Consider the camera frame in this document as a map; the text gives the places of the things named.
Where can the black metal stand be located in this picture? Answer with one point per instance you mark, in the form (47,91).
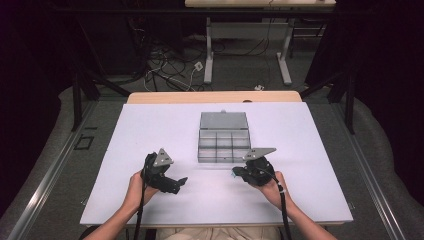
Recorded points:
(343,90)
(83,86)

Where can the white power strip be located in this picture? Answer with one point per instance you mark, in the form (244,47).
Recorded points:
(178,82)

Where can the person's beige trousers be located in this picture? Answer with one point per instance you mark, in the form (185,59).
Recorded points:
(220,234)

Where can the white-legged desk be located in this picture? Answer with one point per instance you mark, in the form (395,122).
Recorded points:
(260,3)

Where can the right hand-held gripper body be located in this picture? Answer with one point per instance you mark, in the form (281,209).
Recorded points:
(260,171)

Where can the person's left hand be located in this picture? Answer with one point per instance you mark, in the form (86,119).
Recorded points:
(135,191)

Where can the small white plug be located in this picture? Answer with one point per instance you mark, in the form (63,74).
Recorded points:
(259,87)

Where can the clear grey compartment box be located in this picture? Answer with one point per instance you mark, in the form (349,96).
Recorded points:
(224,140)

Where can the light wooden table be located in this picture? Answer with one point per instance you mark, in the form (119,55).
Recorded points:
(213,97)

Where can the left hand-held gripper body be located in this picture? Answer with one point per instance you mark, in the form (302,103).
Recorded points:
(155,171)

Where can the aluminium floor rail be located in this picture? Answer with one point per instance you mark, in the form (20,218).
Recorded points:
(50,173)
(373,180)

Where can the white power adapter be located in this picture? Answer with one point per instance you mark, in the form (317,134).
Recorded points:
(198,65)

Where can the person's right hand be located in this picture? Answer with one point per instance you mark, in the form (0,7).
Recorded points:
(275,193)

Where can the black curtain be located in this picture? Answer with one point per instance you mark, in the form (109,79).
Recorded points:
(390,66)
(30,83)

